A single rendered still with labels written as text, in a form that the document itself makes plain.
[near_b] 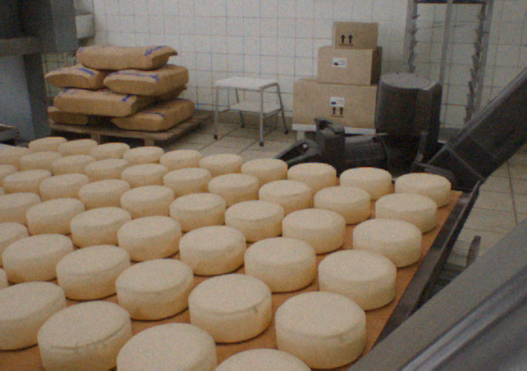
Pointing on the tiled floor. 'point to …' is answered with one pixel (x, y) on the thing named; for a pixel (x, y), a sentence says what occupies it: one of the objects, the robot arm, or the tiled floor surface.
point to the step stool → (251, 102)
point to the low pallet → (101, 132)
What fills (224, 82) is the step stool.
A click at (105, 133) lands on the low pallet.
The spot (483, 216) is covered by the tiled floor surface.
